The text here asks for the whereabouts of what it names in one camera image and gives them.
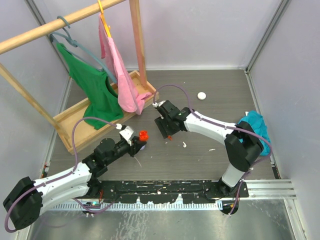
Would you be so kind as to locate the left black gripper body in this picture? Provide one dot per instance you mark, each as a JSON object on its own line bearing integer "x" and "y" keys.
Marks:
{"x": 122, "y": 148}

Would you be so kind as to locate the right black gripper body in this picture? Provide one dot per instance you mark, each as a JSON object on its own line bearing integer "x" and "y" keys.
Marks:
{"x": 167, "y": 122}

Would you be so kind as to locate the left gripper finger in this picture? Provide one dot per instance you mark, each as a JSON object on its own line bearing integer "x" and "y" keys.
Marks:
{"x": 135, "y": 142}
{"x": 135, "y": 150}

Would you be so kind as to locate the orange charging case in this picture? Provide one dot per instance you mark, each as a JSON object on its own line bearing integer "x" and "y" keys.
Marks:
{"x": 143, "y": 135}

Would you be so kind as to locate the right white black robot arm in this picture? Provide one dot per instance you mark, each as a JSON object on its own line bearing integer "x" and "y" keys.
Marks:
{"x": 242, "y": 145}

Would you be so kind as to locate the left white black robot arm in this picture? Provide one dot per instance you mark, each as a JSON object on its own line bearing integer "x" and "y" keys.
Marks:
{"x": 29, "y": 199}

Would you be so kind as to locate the white round charging case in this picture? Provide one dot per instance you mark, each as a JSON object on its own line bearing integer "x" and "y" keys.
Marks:
{"x": 201, "y": 96}

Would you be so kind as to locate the pink cloth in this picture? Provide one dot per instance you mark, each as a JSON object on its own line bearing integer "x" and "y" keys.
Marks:
{"x": 129, "y": 99}

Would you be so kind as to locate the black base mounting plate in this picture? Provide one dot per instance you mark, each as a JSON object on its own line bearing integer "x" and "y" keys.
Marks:
{"x": 167, "y": 191}

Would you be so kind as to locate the green shirt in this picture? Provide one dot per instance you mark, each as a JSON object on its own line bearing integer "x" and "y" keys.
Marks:
{"x": 95, "y": 84}

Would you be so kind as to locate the teal cloth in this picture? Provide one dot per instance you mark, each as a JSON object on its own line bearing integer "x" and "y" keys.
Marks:
{"x": 257, "y": 123}

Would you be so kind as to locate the blue-grey hanger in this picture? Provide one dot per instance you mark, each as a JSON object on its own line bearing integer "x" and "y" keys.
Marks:
{"x": 75, "y": 44}

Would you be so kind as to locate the yellow hanger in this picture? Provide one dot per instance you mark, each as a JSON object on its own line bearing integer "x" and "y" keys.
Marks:
{"x": 102, "y": 17}

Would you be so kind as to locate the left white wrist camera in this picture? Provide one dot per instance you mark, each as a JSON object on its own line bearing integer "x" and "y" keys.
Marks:
{"x": 127, "y": 133}

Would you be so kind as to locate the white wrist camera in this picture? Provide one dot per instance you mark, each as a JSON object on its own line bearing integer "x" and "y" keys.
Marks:
{"x": 158, "y": 104}
{"x": 127, "y": 133}

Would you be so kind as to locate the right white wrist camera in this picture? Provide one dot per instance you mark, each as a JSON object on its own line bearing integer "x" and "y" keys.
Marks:
{"x": 158, "y": 104}

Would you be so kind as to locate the white slotted cable duct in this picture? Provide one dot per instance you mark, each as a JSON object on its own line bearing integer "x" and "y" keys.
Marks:
{"x": 178, "y": 205}

